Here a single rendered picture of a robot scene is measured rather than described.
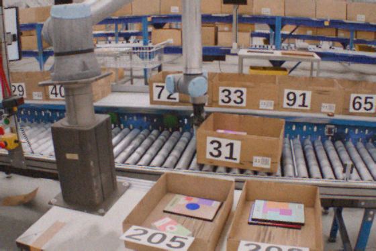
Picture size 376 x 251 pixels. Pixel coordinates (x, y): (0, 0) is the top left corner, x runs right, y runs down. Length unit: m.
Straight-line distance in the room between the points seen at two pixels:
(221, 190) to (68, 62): 0.74
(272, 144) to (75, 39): 0.94
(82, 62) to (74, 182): 0.46
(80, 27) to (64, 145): 0.43
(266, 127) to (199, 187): 0.63
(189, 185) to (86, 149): 0.43
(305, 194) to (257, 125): 0.63
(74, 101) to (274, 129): 1.05
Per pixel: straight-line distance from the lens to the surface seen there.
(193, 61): 1.51
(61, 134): 1.30
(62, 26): 1.23
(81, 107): 1.27
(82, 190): 1.36
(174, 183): 1.40
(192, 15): 1.51
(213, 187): 1.35
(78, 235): 1.24
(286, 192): 1.34
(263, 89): 2.04
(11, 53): 2.01
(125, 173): 1.70
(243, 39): 6.29
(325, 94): 2.08
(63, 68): 1.23
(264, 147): 1.58
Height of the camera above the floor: 1.47
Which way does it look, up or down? 19 degrees down
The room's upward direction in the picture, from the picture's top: 1 degrees counter-clockwise
